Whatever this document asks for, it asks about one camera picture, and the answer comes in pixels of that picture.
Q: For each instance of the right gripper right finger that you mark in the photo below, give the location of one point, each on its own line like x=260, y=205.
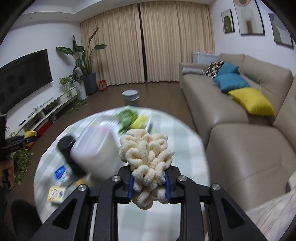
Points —
x=207, y=212

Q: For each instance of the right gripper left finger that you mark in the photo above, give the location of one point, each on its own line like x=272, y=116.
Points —
x=90, y=213

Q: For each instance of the yellow egg sponge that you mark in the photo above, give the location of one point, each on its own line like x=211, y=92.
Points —
x=29, y=134

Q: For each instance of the yellow tissue pack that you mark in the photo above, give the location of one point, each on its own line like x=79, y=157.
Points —
x=57, y=194

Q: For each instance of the blue tissue pack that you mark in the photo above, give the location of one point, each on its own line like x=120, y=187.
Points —
x=62, y=176

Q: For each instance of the cream chenille scrubber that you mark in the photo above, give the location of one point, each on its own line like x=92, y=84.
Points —
x=148, y=157

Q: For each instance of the green cloth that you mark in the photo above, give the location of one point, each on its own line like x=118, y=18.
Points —
x=126, y=117

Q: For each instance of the large yellow sponge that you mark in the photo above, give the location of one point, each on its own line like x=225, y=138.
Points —
x=140, y=122

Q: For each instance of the operator hand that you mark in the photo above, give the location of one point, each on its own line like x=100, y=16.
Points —
x=7, y=174

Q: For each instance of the white tv cabinet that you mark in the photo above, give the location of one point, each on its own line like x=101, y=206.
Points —
x=42, y=114

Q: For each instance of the white floral blanket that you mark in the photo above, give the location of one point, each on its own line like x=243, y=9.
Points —
x=274, y=217

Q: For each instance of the black chair seat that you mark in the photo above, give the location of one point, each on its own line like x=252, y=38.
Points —
x=25, y=219

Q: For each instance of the black cylinder container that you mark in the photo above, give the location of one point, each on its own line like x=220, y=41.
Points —
x=65, y=145

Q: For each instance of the beige sectional sofa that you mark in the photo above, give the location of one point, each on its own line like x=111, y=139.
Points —
x=252, y=157

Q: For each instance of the black television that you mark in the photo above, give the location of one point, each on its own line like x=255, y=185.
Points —
x=22, y=77

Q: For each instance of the translucent plastic container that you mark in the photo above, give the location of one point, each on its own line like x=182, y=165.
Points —
x=96, y=150

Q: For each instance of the trailing ivy plant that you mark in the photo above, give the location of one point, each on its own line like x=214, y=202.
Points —
x=77, y=81

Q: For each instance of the white plastic tray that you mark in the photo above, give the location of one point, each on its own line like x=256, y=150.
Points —
x=111, y=122

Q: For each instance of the red bag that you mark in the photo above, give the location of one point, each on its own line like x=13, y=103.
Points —
x=102, y=85

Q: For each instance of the tall potted plant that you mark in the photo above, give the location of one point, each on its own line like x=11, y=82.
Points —
x=83, y=61

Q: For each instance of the yellow cushion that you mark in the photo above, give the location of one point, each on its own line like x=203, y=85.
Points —
x=253, y=101

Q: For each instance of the grey trash bin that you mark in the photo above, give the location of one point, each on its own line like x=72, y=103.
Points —
x=131, y=97

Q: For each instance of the near blue cushion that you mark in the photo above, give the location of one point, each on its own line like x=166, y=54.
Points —
x=230, y=81

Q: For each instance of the blue cushion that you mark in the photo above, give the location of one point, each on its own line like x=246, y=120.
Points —
x=227, y=68
x=230, y=81

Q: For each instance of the far blue cushion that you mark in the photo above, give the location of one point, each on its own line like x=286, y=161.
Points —
x=227, y=68

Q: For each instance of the patterned black white cushion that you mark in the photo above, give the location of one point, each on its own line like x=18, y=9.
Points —
x=214, y=68

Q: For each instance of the grey folded blanket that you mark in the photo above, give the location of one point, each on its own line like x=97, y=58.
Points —
x=189, y=70

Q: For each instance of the white storage box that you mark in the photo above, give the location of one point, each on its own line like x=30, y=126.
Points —
x=204, y=57

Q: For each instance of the beige curtains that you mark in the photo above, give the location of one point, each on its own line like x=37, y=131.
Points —
x=146, y=42

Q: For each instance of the lower abstract wall picture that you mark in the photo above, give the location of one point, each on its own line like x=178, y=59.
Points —
x=280, y=33

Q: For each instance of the large arch wall picture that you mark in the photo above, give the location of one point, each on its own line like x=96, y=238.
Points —
x=249, y=17

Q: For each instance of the small green wall picture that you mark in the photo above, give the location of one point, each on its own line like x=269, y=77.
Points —
x=227, y=21

